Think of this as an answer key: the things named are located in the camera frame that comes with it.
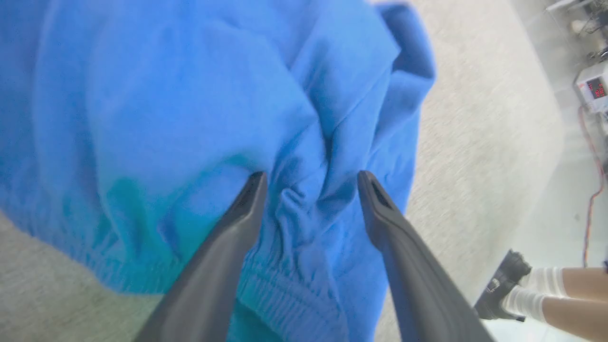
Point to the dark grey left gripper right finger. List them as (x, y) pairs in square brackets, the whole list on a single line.
[(418, 285)]

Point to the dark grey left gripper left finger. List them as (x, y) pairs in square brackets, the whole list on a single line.
[(213, 275)]

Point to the blue Lakers shorts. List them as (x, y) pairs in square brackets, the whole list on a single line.
[(166, 118)]

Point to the black chunky shoe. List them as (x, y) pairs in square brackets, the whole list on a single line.
[(510, 268), (491, 301)]

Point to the person's leg with white sock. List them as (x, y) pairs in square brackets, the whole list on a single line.
[(570, 282), (560, 318)]

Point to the grey fabric padded work surface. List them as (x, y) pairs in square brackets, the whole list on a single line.
[(479, 142)]

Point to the metal frame rack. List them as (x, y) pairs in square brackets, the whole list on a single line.
[(582, 21)]

